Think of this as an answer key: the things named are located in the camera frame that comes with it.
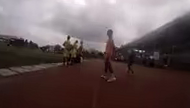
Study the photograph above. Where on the grandstand with slanted roof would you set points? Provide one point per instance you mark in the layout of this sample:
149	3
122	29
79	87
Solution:
181	41

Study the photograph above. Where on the group of people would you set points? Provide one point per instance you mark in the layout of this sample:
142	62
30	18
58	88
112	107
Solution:
149	60
72	51

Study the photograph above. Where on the person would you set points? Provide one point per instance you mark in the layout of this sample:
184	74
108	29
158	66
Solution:
130	61
109	54

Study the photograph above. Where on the row of trees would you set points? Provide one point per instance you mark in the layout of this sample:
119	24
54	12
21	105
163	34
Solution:
27	43

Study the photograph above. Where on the grass field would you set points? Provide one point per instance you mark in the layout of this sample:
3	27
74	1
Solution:
12	57

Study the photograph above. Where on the red running track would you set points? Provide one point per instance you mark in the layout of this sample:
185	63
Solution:
129	96

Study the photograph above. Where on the pale kerb strip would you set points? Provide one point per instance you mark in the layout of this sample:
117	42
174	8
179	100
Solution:
7	71

